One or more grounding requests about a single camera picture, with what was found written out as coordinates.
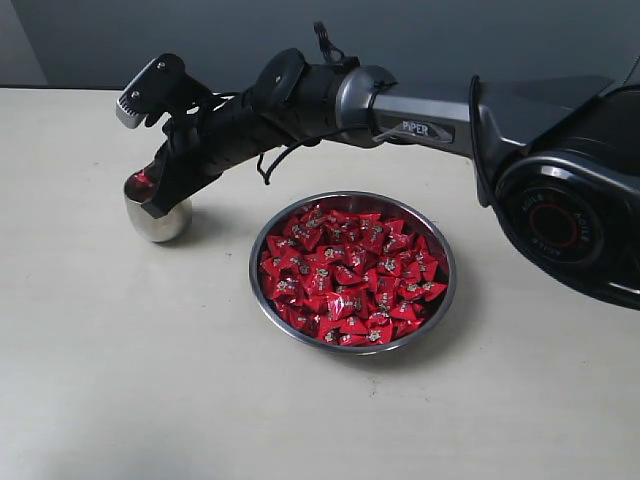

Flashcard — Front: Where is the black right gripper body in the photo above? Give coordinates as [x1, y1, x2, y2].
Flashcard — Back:
[149, 92, 300, 193]

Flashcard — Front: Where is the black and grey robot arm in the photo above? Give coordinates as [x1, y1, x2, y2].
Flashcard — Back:
[142, 48, 639, 309]

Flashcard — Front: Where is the stainless steel cup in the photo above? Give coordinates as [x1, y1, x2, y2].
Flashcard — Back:
[124, 176, 193, 244]

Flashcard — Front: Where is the round stainless steel plate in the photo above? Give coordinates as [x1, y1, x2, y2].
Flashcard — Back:
[249, 191, 458, 356]

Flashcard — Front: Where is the pile of red wrapped candies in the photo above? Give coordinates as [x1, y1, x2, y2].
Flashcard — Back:
[258, 205, 451, 347]

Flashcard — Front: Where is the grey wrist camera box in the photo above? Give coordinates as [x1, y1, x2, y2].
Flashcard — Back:
[116, 53, 213, 129]

